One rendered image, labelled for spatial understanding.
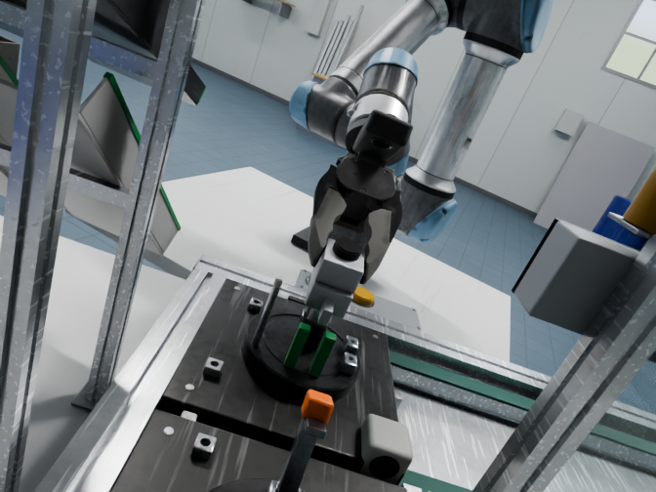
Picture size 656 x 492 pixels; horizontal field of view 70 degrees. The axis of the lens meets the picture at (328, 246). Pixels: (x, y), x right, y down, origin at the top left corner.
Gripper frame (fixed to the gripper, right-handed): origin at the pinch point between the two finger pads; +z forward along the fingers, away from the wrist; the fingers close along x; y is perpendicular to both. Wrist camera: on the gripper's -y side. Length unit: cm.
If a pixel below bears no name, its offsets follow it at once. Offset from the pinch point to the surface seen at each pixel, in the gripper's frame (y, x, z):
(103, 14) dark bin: -16.2, 24.6, -3.4
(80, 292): 27.8, 31.3, 3.8
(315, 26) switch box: 498, 79, -722
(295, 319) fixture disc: 12.1, 1.8, 3.1
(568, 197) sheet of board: 451, -392, -506
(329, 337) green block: 2.6, -1.1, 7.4
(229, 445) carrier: 2.1, 4.9, 19.7
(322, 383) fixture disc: 6.1, -2.3, 11.1
